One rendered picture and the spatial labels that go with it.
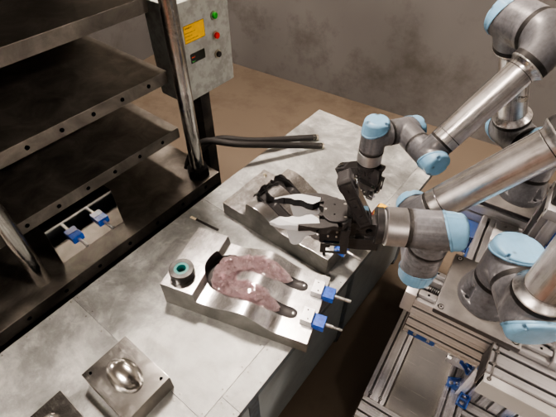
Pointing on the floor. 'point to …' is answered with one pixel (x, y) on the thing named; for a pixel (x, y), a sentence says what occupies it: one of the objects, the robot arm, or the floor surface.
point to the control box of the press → (197, 57)
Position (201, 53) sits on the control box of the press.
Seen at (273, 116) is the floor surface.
